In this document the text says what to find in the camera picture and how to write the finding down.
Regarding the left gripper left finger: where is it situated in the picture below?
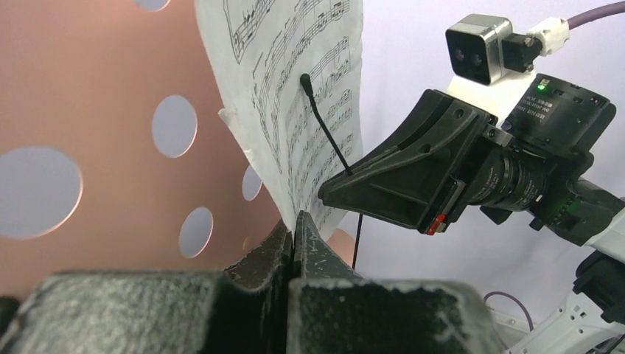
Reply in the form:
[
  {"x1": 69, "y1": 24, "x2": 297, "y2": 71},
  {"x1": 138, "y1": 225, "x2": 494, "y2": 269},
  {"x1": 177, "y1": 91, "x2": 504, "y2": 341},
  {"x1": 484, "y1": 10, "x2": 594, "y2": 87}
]
[{"x1": 1, "y1": 223, "x2": 293, "y2": 353}]

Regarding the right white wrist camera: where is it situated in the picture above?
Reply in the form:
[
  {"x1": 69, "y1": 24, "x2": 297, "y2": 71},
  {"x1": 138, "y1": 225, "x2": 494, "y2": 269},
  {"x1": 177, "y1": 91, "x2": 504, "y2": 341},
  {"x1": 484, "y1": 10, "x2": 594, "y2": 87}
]
[{"x1": 445, "y1": 14, "x2": 570, "y2": 119}]

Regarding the sheet music page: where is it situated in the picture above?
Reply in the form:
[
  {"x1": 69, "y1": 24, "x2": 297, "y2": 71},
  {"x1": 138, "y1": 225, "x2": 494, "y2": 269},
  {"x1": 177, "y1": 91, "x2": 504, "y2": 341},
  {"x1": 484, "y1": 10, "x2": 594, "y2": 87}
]
[{"x1": 195, "y1": 0, "x2": 363, "y2": 240}]

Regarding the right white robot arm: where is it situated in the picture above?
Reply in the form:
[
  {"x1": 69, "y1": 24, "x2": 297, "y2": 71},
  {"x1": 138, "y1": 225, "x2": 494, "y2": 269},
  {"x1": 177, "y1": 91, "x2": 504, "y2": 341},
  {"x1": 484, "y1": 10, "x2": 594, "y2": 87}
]
[{"x1": 318, "y1": 72, "x2": 624, "y2": 353}]

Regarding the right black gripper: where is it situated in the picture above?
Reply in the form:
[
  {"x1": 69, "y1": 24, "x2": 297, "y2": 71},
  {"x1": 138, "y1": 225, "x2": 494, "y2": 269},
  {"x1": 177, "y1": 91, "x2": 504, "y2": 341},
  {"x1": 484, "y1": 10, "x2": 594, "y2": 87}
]
[{"x1": 318, "y1": 74, "x2": 616, "y2": 235}]

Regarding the pink music stand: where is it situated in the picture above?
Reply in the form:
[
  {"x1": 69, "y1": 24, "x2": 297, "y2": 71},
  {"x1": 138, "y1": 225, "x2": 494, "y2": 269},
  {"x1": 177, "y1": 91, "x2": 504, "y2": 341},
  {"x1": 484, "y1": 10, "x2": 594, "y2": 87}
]
[{"x1": 0, "y1": 0, "x2": 365, "y2": 299}]

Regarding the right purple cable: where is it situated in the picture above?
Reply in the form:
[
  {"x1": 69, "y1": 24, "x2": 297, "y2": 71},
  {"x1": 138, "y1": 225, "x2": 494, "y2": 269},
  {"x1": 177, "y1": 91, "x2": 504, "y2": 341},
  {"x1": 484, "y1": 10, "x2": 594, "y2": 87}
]
[{"x1": 483, "y1": 0, "x2": 625, "y2": 354}]

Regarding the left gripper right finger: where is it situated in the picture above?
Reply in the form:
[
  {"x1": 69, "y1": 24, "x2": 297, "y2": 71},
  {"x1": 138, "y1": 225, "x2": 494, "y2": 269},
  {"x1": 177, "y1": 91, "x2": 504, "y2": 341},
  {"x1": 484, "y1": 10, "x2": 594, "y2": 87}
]
[{"x1": 287, "y1": 211, "x2": 503, "y2": 353}]

